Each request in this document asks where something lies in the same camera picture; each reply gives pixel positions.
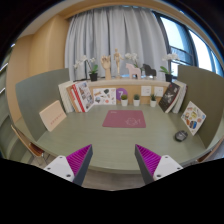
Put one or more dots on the white book behind dark book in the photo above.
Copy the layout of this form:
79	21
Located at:
182	93

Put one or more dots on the small potted plant right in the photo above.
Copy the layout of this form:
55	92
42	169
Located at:
153	100

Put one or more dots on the red and white magazine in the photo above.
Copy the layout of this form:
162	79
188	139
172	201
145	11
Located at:
83	95

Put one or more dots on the white orchid black pot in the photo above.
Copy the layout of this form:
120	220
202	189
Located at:
168	72
93	67

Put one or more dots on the small potted plant middle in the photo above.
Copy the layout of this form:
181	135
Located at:
136	100

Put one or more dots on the wooden mannequin figure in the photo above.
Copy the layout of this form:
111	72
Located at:
118	58

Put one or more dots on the white card with product pictures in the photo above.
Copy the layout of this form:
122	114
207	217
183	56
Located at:
104	96

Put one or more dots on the green partition panel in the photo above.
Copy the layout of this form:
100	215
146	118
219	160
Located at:
36	93
206	90

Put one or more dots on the small potted plant left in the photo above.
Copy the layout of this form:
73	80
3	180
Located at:
124	100

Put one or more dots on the white book behind magazine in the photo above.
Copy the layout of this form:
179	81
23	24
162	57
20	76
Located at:
65	96

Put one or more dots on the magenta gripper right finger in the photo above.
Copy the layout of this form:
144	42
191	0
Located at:
153	166

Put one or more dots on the black computer mouse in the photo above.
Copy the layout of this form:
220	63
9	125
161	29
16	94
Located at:
181	136

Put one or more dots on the wooden hand model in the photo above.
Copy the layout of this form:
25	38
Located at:
106	64

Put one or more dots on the white wall socket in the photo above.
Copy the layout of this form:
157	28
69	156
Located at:
146	91
158	91

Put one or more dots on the green partition panel left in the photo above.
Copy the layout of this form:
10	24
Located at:
36	93

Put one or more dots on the white wall socket right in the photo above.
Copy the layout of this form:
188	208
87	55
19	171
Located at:
158	91

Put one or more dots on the white orchid black pot left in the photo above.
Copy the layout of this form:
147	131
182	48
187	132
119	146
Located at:
93	67

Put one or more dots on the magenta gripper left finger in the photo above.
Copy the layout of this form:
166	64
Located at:
72	167

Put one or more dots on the beige board with red text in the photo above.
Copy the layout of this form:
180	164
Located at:
52	115

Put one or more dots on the white orchid black pot right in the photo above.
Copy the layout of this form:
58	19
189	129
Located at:
168	72

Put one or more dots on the white wall socket left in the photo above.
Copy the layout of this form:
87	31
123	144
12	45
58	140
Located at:
146	91

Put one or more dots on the colourful sticker picture board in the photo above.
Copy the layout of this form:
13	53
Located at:
193	117

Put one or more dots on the white orchid middle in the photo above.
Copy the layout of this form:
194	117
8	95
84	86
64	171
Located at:
133	57

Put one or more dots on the green partition panel right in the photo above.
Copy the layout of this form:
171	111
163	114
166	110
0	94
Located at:
206	90

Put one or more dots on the dark cover book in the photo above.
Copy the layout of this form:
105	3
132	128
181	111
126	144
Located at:
170	97

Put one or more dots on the grey curtain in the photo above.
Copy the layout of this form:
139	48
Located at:
99	32

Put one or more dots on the purple round number seven sign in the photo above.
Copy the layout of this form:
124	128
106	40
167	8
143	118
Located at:
120	92

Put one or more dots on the black horse figurine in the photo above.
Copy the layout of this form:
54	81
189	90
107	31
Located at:
149	71

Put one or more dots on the magenta mouse pad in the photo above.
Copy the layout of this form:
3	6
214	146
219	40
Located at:
124	119

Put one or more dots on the wooden shelf ledge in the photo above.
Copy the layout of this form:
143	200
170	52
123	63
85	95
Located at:
127	81

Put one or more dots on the pink horse figurine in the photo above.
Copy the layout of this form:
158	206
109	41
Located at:
133	71

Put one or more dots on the wooden chair left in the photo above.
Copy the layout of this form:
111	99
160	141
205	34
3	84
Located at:
24	150

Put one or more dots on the small potted plant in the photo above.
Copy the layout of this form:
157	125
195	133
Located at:
136	100
153	100
124	100

